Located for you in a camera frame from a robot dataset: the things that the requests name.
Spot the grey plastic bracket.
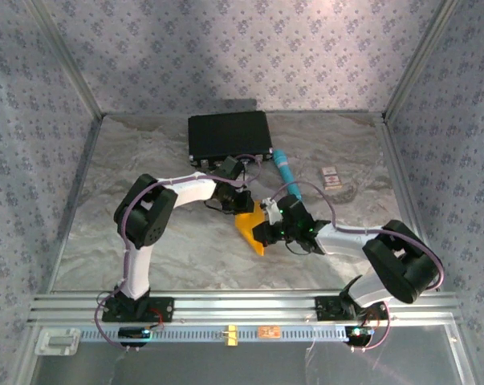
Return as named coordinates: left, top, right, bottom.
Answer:
left=35, top=327, right=81, bottom=356

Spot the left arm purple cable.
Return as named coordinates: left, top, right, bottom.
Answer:
left=95, top=154, right=263, bottom=353

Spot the slotted grey cable duct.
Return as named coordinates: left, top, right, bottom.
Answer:
left=79, top=323, right=349, bottom=342

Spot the teal marker pen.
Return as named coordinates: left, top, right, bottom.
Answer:
left=272, top=148, right=303, bottom=202

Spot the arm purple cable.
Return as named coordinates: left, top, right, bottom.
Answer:
left=270, top=182, right=445, bottom=354
left=95, top=154, right=263, bottom=353

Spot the black briefcase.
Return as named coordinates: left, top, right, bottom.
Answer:
left=187, top=111, right=275, bottom=168

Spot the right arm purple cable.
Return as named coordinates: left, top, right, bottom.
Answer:
left=270, top=182, right=445, bottom=354

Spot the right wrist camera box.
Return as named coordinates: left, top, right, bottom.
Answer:
left=261, top=196, right=283, bottom=225

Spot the orange paper sheet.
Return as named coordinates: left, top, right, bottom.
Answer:
left=234, top=200, right=275, bottom=257

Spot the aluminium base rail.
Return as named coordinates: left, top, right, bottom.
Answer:
left=28, top=291, right=462, bottom=324

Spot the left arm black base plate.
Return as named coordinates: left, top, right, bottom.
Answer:
left=101, top=295, right=175, bottom=322

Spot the small printed card box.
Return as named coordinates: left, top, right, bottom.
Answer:
left=320, top=166, right=344, bottom=190

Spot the aluminium frame post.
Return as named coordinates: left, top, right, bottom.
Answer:
left=381, top=0, right=462, bottom=124
left=24, top=0, right=106, bottom=120

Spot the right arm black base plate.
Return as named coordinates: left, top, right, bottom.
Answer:
left=315, top=295, right=388, bottom=322

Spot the aluminium side rail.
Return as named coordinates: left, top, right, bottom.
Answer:
left=44, top=114, right=105, bottom=294
left=374, top=120, right=443, bottom=293

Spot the clear acrylic panel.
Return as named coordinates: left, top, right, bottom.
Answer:
left=24, top=320, right=478, bottom=385

